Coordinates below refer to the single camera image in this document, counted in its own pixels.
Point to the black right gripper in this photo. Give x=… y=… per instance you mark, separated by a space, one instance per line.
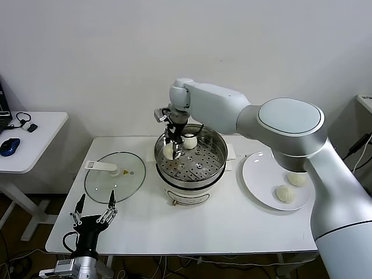
x=175 y=130

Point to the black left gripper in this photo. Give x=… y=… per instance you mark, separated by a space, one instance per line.
x=87 y=229

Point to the white steamed baozi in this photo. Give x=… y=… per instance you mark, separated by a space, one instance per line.
x=190 y=142
x=296 y=180
x=168 y=152
x=286 y=194

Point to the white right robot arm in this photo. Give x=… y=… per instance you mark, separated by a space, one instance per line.
x=290 y=116

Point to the stainless steel steamer basket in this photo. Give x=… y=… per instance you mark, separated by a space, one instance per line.
x=203 y=168

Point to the white electric cooker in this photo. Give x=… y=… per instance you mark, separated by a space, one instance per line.
x=186 y=197

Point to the white table leg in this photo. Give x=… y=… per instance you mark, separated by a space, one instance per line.
x=110 y=261
x=282 y=264

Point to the white side table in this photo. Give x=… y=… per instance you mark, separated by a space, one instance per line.
x=43 y=145

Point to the white round plate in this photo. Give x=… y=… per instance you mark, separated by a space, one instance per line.
x=261 y=174

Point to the small black device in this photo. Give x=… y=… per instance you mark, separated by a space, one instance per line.
x=34 y=128

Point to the blue computer mouse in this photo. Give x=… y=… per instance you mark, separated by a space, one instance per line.
x=10 y=146

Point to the small white adapter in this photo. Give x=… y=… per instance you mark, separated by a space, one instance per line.
x=27 y=125

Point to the black laptop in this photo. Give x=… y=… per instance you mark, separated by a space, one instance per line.
x=4 y=110

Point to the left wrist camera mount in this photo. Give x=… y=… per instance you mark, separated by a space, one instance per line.
x=64 y=266

